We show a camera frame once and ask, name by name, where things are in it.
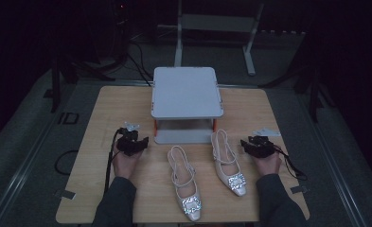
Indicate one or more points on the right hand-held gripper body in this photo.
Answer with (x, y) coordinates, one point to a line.
(262, 146)

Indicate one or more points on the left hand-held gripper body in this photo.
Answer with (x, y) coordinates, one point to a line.
(127, 142)

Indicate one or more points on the white buckled slingback shoe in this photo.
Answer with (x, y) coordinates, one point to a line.
(228, 167)
(184, 183)

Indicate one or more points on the grey two-tier shoe rack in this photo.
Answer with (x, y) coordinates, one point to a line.
(186, 94)

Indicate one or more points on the person's right hand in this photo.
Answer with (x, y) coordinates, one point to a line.
(268, 165)

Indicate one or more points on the person's left hand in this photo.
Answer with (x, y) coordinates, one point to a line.
(125, 165)

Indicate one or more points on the black stand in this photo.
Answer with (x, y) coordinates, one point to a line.
(314, 94)
(56, 85)

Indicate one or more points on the white metal stand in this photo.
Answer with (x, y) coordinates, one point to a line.
(216, 23)

